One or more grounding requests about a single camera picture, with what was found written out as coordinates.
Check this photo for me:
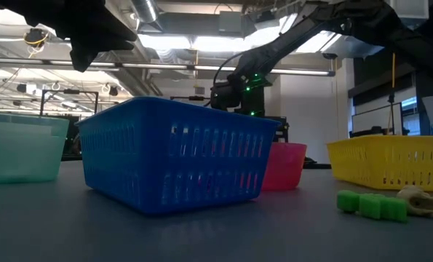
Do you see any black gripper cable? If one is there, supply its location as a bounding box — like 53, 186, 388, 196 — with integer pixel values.
203, 52, 245, 108

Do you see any pink round plastic bowl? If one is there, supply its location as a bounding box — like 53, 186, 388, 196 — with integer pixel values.
261, 141, 308, 192

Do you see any yellow cable reel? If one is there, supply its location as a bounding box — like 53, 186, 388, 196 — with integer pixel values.
23, 28, 50, 59

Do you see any yellow plastic basket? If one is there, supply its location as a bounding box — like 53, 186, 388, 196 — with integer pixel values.
326, 134, 433, 193

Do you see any black background rig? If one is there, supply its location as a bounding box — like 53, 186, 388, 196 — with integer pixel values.
265, 115, 290, 143

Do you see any green plastic monster figure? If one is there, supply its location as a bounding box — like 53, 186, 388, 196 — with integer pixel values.
335, 189, 409, 223

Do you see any white board with black frame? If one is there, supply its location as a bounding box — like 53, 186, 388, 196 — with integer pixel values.
350, 101, 405, 138

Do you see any green translucent plastic bin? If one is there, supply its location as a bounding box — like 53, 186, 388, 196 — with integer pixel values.
0, 110, 71, 185

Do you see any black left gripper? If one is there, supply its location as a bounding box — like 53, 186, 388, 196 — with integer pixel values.
48, 0, 137, 73

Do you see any long ceiling light strip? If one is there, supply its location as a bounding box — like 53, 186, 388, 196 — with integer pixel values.
0, 57, 336, 77

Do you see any grey ceiling box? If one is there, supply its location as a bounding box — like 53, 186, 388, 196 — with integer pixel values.
218, 9, 255, 38

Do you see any black light stand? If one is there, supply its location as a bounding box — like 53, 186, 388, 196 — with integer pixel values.
386, 89, 397, 136

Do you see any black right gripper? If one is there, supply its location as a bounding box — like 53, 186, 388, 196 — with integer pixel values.
210, 71, 271, 117

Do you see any black frame rig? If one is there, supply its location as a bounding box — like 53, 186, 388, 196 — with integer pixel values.
39, 88, 100, 117

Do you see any blue plastic basket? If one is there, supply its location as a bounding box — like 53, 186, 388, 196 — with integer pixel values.
74, 95, 282, 215

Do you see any cream plastic skull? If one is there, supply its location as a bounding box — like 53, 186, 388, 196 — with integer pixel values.
396, 184, 433, 221

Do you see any silver air duct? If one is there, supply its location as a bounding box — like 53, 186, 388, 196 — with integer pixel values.
92, 0, 159, 63

